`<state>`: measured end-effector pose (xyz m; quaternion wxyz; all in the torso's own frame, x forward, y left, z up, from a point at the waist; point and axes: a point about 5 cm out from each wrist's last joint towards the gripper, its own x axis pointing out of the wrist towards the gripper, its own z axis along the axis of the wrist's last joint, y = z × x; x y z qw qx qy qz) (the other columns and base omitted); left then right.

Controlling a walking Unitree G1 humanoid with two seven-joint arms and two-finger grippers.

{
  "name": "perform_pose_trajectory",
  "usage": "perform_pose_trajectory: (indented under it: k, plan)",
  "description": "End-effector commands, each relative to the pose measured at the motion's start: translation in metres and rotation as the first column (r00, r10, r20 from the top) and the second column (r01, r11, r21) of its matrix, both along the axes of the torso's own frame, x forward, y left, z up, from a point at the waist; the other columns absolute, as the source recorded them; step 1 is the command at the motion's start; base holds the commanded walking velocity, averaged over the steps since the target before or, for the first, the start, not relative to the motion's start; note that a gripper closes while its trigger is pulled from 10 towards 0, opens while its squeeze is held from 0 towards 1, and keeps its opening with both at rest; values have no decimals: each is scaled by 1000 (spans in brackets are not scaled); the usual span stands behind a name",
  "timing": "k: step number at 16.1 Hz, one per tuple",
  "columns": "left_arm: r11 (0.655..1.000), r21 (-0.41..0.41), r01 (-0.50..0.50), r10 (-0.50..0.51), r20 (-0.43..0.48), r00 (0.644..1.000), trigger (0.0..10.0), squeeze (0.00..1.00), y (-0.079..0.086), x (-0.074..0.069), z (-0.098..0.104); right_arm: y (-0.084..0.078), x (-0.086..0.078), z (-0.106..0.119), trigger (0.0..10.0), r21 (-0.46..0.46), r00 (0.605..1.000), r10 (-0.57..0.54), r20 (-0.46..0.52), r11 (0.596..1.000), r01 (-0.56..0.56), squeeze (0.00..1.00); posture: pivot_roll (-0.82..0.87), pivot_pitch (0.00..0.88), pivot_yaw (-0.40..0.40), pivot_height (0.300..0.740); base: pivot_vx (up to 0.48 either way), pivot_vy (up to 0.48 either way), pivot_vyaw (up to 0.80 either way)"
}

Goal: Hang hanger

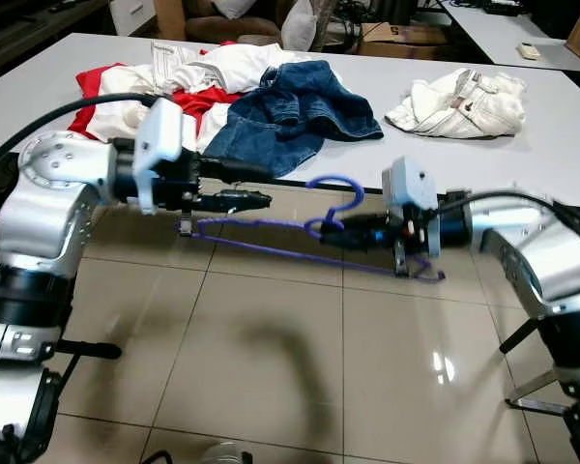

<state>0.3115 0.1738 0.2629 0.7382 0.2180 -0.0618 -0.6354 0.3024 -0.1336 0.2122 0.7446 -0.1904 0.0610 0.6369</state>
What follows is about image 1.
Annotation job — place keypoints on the white jacket with dark stitching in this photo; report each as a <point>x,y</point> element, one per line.
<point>464,111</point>

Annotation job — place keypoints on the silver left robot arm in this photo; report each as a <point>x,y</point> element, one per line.
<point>48,222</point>

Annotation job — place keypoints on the grey robot foot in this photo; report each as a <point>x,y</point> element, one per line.
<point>224,454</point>

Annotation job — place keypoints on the purple plastic hanger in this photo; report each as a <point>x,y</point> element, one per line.
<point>290,251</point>

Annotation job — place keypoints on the dark wooden desk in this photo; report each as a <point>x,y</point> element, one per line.
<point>29,29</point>

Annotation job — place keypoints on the red and white garment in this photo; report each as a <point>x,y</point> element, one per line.
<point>101,97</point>

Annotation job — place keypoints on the brown cardboard box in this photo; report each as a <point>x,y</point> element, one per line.
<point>396,41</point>

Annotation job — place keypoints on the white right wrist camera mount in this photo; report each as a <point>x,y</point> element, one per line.
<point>408,184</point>

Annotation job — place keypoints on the blue denim jacket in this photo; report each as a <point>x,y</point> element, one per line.
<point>290,116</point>

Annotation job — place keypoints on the white crumpled garment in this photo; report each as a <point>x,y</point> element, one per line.
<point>242,68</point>

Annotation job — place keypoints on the small white pillow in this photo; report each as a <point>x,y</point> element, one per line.
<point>234,8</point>

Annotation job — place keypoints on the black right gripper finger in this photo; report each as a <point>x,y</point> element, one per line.
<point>348,240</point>
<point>350,225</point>

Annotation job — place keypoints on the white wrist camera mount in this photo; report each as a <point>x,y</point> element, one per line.
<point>159,135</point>
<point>408,184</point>

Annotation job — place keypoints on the tall white pillow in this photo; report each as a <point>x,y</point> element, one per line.
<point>298,29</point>

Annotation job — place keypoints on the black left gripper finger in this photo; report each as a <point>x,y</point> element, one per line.
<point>237,171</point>
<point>234,202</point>

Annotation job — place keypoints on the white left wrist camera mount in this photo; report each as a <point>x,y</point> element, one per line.
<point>159,135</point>

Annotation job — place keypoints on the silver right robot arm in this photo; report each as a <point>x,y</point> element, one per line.
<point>536,256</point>

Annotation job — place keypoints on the white table with black legs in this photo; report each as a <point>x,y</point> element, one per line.
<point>493,39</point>
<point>445,159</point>

